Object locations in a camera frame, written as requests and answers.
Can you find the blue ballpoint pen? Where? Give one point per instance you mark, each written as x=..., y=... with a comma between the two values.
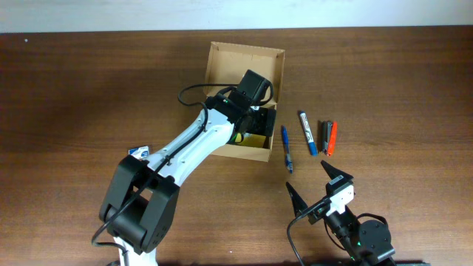
x=285, y=140

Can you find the orange grey stapler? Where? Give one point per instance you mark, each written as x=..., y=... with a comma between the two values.
x=329, y=135

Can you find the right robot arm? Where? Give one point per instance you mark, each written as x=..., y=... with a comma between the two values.
x=366, y=237

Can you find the green tape roll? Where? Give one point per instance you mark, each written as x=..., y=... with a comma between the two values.
x=235, y=139

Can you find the blue white marker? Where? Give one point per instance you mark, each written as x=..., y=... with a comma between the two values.
x=308, y=134

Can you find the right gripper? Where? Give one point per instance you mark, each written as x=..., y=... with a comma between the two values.
x=321, y=208

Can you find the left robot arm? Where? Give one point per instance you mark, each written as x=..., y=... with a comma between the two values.
x=140, y=202

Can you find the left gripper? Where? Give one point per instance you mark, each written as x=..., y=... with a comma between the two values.
x=264, y=120

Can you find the yellow spiral notepad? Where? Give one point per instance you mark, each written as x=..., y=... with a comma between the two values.
x=250, y=140

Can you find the small blue white box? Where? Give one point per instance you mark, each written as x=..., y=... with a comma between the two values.
x=140, y=152

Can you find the brown cardboard box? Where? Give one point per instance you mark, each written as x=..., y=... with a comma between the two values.
x=239, y=78

